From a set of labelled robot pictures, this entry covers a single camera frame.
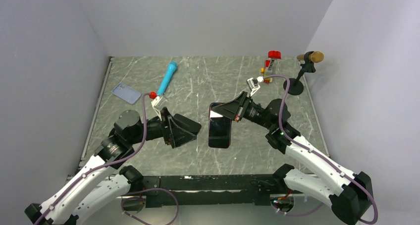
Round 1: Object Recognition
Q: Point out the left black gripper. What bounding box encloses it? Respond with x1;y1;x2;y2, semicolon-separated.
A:
129;107;197;147

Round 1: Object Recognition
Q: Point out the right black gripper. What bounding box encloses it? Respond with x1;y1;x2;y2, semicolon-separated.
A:
212;91;275;130

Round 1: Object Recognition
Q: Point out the purple phone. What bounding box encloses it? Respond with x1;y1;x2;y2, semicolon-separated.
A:
208;102;232;149

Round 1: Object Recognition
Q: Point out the lilac phone case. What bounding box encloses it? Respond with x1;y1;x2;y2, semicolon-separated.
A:
112;83;141;105

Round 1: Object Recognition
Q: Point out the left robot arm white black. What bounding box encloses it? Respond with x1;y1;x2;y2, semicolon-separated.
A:
24;108;202;225

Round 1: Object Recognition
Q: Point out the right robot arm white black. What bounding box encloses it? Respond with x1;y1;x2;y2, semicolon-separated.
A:
212;92;378;225

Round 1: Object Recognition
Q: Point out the blue toy microphone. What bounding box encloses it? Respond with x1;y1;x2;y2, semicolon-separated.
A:
157;61;177;95

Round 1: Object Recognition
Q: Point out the colourful toy brick stack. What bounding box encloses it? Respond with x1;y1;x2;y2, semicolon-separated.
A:
260;51;281;84

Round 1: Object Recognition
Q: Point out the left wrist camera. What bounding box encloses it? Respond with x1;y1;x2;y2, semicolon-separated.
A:
149;91;167;119

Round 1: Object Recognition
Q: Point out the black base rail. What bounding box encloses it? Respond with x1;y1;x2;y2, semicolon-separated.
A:
123;174;299;208

